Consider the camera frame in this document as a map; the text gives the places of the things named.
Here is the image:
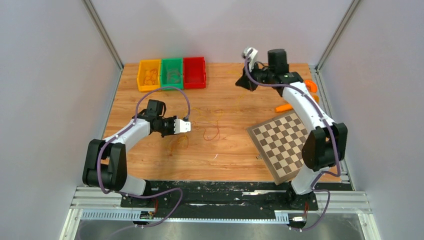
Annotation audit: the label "yellow plastic bin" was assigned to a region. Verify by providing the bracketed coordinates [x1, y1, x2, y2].
[136, 59, 161, 92]

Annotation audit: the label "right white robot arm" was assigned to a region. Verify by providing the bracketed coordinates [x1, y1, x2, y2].
[235, 47, 348, 209]

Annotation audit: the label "wooden chessboard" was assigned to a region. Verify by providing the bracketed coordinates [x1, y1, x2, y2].
[247, 110, 309, 185]

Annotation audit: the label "green plastic bin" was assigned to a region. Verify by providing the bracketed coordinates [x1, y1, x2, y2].
[160, 58, 184, 90]

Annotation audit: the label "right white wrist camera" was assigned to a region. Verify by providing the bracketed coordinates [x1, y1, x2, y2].
[242, 47, 258, 72]

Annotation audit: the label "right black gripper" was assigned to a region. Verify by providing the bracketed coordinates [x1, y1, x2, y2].
[237, 59, 276, 92]

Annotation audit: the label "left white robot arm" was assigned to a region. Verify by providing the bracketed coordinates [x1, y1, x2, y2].
[82, 100, 178, 207]

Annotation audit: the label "red plastic bin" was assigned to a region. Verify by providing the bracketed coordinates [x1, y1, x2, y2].
[183, 56, 207, 89]

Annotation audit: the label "aluminium frame rail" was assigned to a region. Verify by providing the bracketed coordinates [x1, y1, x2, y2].
[59, 187, 381, 240]

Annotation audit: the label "orange curved plastic piece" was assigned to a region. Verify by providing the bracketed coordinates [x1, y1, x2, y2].
[304, 79, 318, 93]

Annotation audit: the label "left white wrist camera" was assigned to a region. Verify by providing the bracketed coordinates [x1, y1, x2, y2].
[174, 118, 192, 135]

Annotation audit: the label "purple robot hose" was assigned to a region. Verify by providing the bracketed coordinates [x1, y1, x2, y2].
[96, 86, 192, 228]
[244, 47, 342, 232]

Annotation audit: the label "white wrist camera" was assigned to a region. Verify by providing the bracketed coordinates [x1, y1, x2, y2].
[174, 118, 192, 135]
[242, 47, 258, 72]

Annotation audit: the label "right purple robot hose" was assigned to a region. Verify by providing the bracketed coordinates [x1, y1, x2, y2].
[244, 47, 342, 232]

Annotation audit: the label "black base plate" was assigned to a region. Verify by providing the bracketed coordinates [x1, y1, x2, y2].
[120, 180, 318, 220]

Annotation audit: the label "left purple robot hose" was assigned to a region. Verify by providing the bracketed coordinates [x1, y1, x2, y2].
[96, 86, 192, 228]

